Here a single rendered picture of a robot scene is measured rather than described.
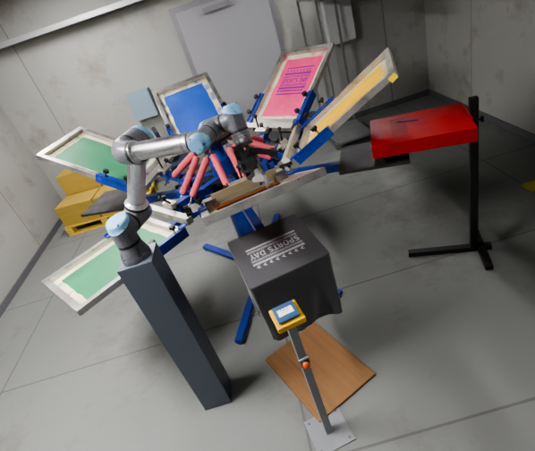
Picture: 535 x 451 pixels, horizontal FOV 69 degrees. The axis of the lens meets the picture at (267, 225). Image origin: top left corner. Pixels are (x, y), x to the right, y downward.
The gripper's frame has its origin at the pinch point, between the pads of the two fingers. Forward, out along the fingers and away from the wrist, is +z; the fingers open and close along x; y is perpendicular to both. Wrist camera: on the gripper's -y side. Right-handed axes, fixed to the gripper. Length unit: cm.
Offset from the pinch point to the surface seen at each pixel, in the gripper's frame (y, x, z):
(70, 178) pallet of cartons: 181, -429, -46
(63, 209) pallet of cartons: 200, -404, -10
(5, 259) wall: 262, -335, 16
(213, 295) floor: 51, -173, 100
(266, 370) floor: 32, -78, 129
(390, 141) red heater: -96, -71, 16
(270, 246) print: 2, -46, 39
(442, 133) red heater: -121, -55, 21
